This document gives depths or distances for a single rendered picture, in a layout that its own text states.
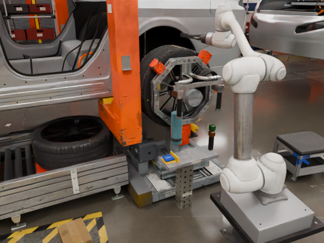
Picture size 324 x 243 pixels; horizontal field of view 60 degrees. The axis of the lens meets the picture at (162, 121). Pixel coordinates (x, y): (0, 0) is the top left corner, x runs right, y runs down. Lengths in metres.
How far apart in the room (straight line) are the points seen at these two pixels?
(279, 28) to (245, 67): 3.21
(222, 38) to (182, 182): 1.07
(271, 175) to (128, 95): 1.04
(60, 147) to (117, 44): 0.90
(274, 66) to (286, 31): 3.04
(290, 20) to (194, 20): 2.13
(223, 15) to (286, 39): 2.69
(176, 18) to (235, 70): 1.28
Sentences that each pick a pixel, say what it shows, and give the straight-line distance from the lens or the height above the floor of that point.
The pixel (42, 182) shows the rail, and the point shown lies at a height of 0.34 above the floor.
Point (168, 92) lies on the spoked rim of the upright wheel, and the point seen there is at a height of 0.84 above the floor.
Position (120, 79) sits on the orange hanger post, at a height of 1.03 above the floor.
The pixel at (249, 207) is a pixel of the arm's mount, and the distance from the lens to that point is 1.78.
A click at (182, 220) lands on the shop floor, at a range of 2.25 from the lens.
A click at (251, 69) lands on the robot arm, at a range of 1.49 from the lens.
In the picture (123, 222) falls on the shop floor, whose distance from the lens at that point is 2.24.
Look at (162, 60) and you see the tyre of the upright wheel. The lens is 2.15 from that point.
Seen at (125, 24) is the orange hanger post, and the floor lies 1.38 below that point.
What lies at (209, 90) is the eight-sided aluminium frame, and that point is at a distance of 2.35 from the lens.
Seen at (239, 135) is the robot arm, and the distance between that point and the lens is 1.57.
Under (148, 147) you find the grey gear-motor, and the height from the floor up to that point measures 0.38.
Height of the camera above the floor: 1.52
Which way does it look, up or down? 24 degrees down
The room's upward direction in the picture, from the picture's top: straight up
